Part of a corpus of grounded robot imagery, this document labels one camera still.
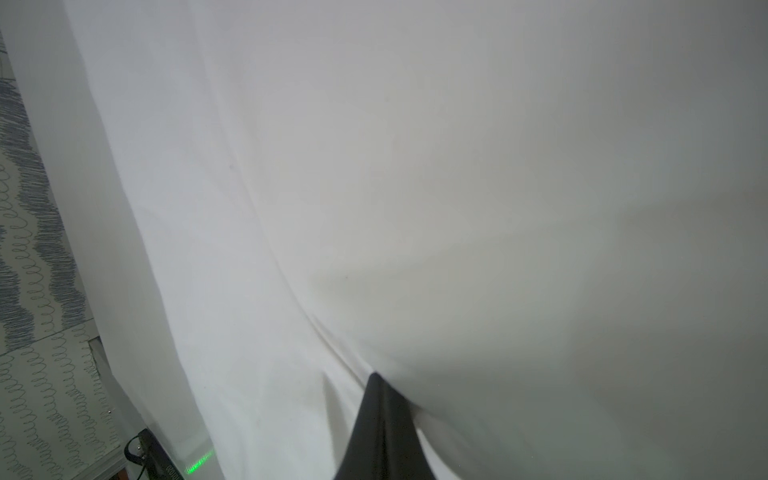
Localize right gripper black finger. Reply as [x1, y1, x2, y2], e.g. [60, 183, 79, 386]
[335, 373, 435, 480]

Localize white t-shirt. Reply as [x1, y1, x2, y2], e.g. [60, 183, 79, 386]
[64, 1, 767, 479]

